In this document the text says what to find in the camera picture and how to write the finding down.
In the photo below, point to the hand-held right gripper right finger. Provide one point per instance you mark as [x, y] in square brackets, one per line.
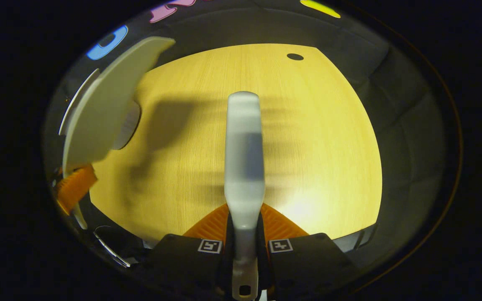
[308, 263]

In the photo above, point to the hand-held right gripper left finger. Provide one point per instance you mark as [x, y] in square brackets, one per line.
[186, 263]

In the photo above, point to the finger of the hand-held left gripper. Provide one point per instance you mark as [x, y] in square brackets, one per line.
[75, 188]

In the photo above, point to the white ribbed garbage bin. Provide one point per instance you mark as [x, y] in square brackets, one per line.
[130, 125]

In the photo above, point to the white plastic dustpan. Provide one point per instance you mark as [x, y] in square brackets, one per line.
[103, 108]

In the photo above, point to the small white broom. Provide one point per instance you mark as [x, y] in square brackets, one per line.
[244, 167]

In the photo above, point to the wooden desktop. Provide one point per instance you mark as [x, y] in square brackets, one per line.
[320, 146]

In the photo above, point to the black desk grommet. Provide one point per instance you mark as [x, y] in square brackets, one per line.
[295, 57]

